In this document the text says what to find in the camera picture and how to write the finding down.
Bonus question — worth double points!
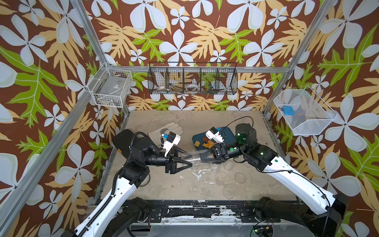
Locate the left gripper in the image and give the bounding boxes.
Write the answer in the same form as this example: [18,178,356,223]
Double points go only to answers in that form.
[142,146,190,174]

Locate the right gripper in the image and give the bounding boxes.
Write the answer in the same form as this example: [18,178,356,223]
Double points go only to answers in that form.
[201,144,250,166]

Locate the clear cookie jar back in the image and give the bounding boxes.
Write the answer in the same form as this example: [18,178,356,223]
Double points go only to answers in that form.
[180,150,206,165]

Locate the clear cookie jar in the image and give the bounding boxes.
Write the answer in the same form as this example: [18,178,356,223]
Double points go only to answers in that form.
[180,150,206,165]
[223,161,236,171]

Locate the clear jar lid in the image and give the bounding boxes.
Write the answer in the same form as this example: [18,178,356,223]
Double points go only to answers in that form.
[235,172,246,184]
[222,187,235,199]

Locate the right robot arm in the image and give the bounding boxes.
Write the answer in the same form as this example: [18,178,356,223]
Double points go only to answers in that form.
[200,123,348,237]

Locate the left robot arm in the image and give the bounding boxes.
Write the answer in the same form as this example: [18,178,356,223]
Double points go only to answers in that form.
[62,129,192,237]

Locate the orange cookies on tray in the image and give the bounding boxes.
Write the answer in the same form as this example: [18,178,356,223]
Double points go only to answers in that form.
[194,137,215,150]

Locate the white work glove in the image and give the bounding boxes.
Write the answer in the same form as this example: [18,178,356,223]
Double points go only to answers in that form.
[148,122,183,145]

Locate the black hard case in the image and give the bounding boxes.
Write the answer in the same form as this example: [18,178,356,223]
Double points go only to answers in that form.
[112,129,134,158]

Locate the blue object in basket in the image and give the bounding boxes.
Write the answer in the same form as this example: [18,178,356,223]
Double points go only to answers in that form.
[281,105,295,116]

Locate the white mesh basket right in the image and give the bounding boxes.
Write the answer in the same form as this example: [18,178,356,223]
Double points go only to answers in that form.
[274,86,338,136]

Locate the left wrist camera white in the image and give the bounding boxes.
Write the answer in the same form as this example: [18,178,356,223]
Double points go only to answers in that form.
[161,132,181,157]

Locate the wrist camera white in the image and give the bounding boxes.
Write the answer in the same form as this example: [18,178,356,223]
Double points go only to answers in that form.
[205,127,224,143]
[161,132,181,157]

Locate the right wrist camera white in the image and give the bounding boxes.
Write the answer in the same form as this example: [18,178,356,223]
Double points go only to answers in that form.
[205,127,224,143]

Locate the black wire basket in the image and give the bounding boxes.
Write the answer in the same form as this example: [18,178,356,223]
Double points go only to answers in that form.
[147,62,238,95]

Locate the white wire basket left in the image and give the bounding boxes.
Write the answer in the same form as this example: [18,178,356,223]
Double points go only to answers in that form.
[88,63,133,108]

